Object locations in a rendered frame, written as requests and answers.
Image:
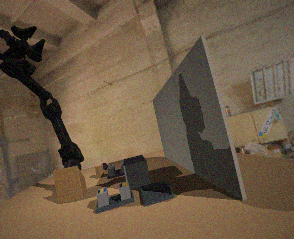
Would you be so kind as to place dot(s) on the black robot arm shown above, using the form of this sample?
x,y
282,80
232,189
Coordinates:
x,y
21,70

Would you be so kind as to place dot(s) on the grey flat panel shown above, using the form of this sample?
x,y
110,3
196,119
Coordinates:
x,y
193,125

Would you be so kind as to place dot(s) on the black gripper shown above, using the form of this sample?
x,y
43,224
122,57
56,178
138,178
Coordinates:
x,y
33,52

